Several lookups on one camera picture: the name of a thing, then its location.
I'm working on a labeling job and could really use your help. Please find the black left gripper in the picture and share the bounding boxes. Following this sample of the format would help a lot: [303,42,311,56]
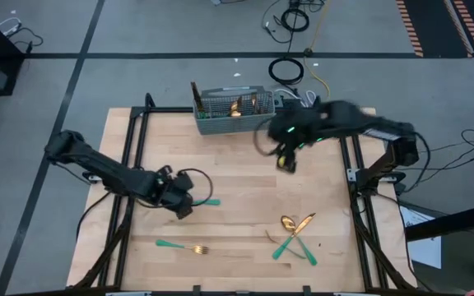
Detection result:
[154,164,198,220]

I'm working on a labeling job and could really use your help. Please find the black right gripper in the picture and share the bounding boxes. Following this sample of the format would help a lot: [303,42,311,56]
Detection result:
[267,107,324,174]

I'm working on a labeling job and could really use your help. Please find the gold knife green handle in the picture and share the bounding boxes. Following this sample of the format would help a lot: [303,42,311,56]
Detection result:
[271,212,317,261]
[190,81,206,120]
[190,198,222,207]

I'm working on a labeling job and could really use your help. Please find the black equipment box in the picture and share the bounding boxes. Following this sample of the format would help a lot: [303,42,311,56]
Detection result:
[275,96,304,111]

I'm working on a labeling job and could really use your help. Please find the grey plastic cutlery basket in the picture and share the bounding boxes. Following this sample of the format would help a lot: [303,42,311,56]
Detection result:
[190,85,277,136]

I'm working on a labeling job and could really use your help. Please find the white paper sheet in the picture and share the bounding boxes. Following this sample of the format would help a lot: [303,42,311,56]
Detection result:
[399,204,443,271]

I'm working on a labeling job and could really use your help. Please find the black desk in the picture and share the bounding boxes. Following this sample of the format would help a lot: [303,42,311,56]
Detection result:
[404,200,474,296]

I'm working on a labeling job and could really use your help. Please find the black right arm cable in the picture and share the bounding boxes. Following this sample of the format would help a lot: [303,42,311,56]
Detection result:
[253,118,282,158]

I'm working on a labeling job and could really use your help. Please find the white cables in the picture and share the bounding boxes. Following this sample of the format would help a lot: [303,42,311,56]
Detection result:
[276,88,317,109]

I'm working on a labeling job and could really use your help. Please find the black coiled cable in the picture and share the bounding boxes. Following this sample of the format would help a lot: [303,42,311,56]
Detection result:
[280,7,311,34]
[267,57,305,86]

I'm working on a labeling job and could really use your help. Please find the black metal rig frame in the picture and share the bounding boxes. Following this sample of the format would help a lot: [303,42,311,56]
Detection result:
[66,93,419,296]

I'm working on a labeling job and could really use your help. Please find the curved yellow cable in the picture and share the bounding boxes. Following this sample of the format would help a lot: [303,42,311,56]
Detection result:
[301,0,332,99]

